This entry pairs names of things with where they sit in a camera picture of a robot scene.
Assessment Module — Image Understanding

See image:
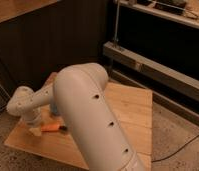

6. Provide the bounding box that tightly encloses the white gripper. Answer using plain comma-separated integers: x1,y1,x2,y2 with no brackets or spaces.
22,108,42,137

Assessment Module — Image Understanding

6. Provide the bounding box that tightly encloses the orange pepper with dark stem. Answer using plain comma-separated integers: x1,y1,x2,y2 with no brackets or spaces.
41,123,67,132

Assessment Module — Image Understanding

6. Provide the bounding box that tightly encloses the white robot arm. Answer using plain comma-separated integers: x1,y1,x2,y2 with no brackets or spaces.
7,63,145,171

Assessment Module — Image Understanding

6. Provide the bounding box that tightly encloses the blue cup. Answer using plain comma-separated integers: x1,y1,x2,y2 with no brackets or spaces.
50,104,60,116

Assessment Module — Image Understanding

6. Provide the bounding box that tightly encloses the dark wood cabinet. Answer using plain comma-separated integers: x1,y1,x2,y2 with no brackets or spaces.
0,0,109,111

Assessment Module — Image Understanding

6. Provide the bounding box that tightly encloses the black floor cable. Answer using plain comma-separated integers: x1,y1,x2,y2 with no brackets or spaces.
150,129,199,164

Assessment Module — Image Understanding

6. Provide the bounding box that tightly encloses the grey metal shelf frame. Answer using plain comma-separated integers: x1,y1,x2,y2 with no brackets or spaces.
103,0,199,126

